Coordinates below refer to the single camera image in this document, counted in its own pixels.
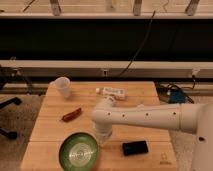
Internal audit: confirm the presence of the green ceramic bowl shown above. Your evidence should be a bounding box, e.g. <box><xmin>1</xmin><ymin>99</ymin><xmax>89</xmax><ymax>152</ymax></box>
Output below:
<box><xmin>58</xmin><ymin>132</ymin><xmax>99</xmax><ymax>171</ymax></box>

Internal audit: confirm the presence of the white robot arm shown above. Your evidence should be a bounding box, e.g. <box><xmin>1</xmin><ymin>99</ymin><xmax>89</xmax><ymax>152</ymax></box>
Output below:
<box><xmin>91</xmin><ymin>97</ymin><xmax>213</xmax><ymax>171</ymax></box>

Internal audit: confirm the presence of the white soap bar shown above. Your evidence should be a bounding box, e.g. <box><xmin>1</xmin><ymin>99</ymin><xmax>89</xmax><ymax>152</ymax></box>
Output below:
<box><xmin>136</xmin><ymin>104</ymin><xmax>145</xmax><ymax>109</ymax></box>

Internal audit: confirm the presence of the red chili pepper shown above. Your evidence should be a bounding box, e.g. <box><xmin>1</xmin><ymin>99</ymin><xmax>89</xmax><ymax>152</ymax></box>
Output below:
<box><xmin>62</xmin><ymin>108</ymin><xmax>82</xmax><ymax>122</ymax></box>

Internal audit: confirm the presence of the black rectangular phone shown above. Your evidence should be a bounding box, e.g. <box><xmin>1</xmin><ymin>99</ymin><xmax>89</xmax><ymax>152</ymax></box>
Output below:
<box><xmin>122</xmin><ymin>140</ymin><xmax>149</xmax><ymax>156</ymax></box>

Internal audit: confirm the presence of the blue power box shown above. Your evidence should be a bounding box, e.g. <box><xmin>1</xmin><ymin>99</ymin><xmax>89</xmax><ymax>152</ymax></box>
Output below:
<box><xmin>169</xmin><ymin>90</ymin><xmax>186</xmax><ymax>104</ymax></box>

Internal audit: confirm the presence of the black office chair base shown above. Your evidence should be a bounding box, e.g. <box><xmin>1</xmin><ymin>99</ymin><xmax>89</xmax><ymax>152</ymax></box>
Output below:
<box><xmin>0</xmin><ymin>64</ymin><xmax>34</xmax><ymax>140</ymax></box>

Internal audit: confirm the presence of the white wall outlet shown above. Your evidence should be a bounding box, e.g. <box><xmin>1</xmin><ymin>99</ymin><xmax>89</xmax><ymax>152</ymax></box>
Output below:
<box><xmin>102</xmin><ymin>69</ymin><xmax>109</xmax><ymax>77</ymax></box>

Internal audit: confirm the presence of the black hanging cable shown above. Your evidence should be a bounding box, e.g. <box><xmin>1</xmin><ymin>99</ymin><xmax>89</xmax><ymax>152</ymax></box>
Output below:
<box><xmin>118</xmin><ymin>9</ymin><xmax>157</xmax><ymax>78</ymax></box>

